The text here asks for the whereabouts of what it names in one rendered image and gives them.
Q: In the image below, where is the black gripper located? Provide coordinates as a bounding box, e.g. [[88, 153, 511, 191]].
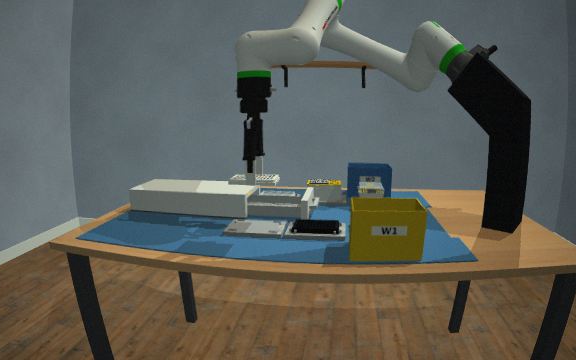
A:
[[240, 98, 268, 186]]

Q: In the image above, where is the blue flat mat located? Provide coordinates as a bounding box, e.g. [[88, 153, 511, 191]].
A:
[[76, 190, 479, 265]]

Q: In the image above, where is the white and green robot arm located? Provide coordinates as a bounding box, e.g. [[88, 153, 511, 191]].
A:
[[234, 0, 497, 100]]

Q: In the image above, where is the olive yellow open bin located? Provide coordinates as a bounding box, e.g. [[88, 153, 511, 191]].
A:
[[349, 197, 427, 261]]

